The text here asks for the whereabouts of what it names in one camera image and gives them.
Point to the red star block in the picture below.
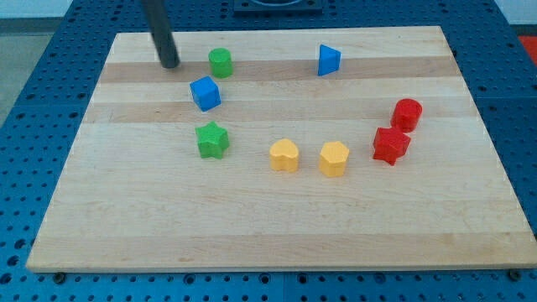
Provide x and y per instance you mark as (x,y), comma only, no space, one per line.
(389,144)

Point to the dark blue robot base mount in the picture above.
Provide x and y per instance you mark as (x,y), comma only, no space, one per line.
(246,7)

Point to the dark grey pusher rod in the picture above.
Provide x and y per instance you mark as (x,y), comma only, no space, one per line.
(161,33)

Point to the green star block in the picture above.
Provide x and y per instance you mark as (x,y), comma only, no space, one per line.
(212,140)

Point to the red cylinder block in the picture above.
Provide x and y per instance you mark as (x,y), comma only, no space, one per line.
(406,115)

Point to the green cylinder block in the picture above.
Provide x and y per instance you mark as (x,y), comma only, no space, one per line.
(220,62)

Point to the light wooden board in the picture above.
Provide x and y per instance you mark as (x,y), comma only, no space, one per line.
(136,196)

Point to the blue cube block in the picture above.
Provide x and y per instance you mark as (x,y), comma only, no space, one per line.
(205,93)

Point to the yellow heart block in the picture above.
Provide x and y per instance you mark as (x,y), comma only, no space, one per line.
(284,155)

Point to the blue triangular prism block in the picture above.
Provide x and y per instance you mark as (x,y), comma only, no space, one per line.
(329,60)

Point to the yellow hexagon block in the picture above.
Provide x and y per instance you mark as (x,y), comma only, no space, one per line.
(333,159)

